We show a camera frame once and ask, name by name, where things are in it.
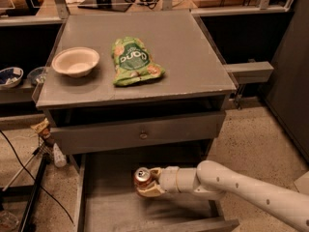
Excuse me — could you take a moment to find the black monitor stand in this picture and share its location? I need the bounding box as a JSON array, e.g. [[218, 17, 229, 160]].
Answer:
[[78, 0, 130, 13]]

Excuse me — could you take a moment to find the red coke can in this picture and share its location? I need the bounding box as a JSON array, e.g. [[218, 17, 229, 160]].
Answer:
[[133, 167, 153, 189]]

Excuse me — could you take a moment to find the blue white bowl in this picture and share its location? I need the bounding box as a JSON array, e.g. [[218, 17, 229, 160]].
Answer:
[[0, 67, 24, 88]]

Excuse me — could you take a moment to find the white plastic bottle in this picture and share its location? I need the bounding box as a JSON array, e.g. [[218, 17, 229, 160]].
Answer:
[[53, 144, 67, 168]]

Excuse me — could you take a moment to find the brown snack packet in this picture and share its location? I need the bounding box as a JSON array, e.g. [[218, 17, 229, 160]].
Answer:
[[30, 118, 54, 147]]

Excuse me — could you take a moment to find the grey drawer cabinet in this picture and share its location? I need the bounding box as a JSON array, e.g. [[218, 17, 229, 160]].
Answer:
[[37, 11, 236, 155]]

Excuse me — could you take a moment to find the open middle drawer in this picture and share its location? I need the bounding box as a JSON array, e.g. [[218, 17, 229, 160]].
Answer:
[[76, 142, 239, 232]]

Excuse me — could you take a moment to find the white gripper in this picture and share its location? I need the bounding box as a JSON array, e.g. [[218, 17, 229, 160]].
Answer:
[[136, 166, 179, 198]]

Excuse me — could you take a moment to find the green chip bag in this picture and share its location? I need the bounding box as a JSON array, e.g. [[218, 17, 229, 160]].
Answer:
[[111, 37, 165, 87]]

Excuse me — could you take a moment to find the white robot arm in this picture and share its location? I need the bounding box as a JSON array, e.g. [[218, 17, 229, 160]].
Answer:
[[133, 160, 309, 232]]

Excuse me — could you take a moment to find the grey small bowl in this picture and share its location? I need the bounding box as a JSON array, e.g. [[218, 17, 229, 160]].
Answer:
[[27, 67, 47, 86]]

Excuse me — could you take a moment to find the grey side shelf block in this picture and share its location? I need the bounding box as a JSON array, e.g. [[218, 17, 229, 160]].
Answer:
[[224, 62, 273, 84]]

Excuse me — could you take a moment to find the black floor cable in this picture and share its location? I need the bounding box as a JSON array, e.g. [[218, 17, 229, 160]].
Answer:
[[0, 130, 75, 225]]

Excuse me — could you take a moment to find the white paper bowl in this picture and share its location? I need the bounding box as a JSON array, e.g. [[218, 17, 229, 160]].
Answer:
[[51, 47, 99, 78]]

